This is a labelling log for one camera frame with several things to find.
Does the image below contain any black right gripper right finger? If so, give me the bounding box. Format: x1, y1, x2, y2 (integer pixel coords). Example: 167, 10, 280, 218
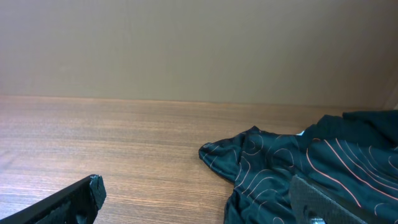
289, 175, 370, 224

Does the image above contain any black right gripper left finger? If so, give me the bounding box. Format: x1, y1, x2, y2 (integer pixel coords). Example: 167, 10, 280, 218
1, 174, 106, 224

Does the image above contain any black shirt with orange lines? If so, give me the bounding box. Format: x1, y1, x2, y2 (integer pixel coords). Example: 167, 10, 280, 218
198, 110, 397, 223

